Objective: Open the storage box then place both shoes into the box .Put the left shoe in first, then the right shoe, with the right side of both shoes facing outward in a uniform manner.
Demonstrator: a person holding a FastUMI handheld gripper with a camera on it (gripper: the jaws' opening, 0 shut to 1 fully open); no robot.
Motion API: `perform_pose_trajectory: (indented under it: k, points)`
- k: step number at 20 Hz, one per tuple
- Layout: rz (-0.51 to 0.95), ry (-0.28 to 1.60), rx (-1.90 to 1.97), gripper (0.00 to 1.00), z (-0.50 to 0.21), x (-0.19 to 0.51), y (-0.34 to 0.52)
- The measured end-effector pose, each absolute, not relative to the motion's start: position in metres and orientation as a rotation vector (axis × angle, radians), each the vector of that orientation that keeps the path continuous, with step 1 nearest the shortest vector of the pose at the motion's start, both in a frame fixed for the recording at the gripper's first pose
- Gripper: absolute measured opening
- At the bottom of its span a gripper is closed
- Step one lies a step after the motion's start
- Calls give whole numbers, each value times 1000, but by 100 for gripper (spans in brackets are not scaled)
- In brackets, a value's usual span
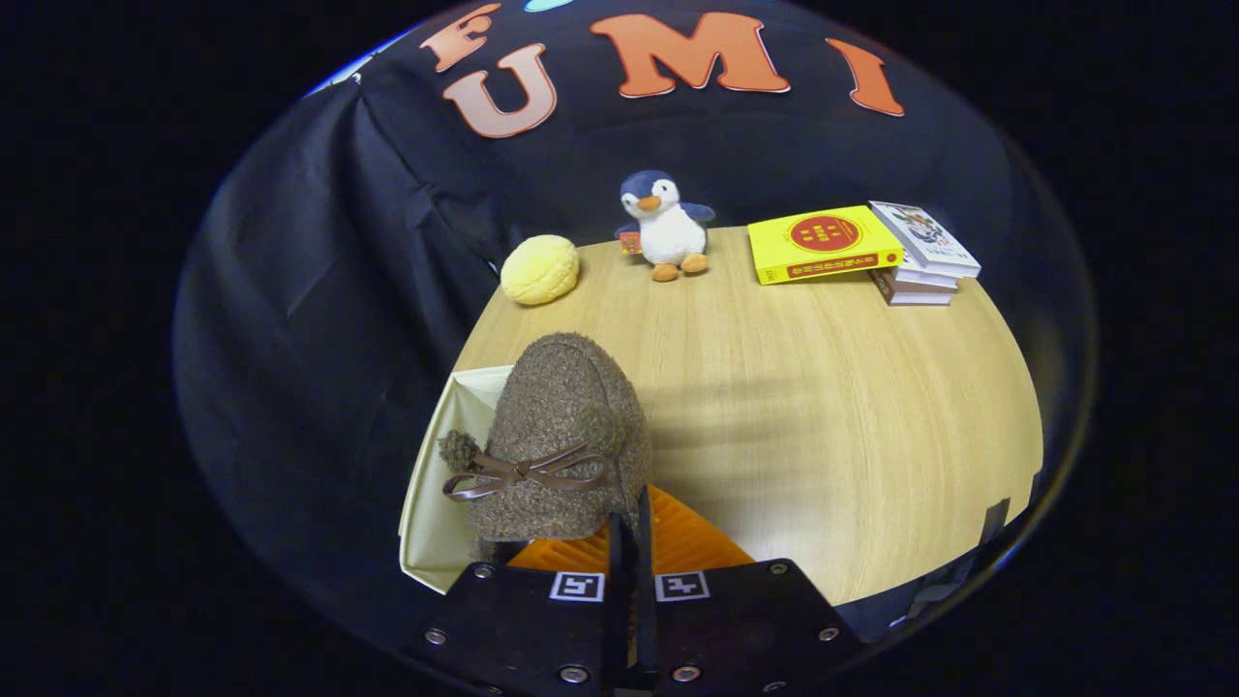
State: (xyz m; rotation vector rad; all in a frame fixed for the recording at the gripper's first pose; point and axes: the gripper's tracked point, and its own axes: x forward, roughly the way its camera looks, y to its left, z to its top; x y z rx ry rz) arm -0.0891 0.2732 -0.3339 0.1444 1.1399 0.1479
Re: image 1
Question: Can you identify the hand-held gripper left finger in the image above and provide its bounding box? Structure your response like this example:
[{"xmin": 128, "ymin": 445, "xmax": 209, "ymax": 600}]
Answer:
[{"xmin": 424, "ymin": 513, "xmax": 630, "ymax": 697}]

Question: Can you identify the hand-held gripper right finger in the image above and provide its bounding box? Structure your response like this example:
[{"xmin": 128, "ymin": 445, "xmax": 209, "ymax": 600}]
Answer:
[{"xmin": 634, "ymin": 484, "xmax": 862, "ymax": 697}]

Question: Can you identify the cream fabric storage box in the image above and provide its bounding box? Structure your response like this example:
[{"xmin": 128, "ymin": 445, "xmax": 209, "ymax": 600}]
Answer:
[{"xmin": 399, "ymin": 365, "xmax": 516, "ymax": 594}]

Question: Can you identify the brown fuzzy shoe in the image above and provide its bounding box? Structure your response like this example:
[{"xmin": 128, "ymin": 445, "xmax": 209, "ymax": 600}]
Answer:
[{"xmin": 438, "ymin": 332, "xmax": 654, "ymax": 567}]

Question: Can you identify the yellow round bread plush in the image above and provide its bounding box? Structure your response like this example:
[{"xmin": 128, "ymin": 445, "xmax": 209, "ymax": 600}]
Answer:
[{"xmin": 499, "ymin": 234, "xmax": 582, "ymax": 307}]

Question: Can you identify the plush penguin toy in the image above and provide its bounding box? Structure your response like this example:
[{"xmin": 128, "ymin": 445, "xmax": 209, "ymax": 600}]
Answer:
[{"xmin": 614, "ymin": 169, "xmax": 717, "ymax": 283}]

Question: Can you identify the yellow book red circle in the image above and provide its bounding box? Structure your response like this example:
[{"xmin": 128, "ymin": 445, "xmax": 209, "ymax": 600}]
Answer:
[{"xmin": 747, "ymin": 204, "xmax": 906, "ymax": 286}]

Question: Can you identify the brown-edged book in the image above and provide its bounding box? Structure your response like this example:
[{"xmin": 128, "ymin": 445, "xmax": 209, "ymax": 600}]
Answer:
[{"xmin": 871, "ymin": 268, "xmax": 954, "ymax": 307}]

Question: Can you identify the plain white book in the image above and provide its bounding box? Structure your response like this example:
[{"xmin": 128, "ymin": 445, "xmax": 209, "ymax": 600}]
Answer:
[{"xmin": 895, "ymin": 257, "xmax": 961, "ymax": 289}]

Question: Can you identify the white illustrated cover book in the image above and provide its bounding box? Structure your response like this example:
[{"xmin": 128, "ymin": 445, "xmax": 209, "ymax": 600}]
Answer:
[{"xmin": 868, "ymin": 200, "xmax": 982, "ymax": 280}]

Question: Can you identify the black backdrop cloth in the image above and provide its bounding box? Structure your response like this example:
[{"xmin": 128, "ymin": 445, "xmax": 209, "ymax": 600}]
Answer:
[{"xmin": 172, "ymin": 0, "xmax": 1100, "ymax": 640}]

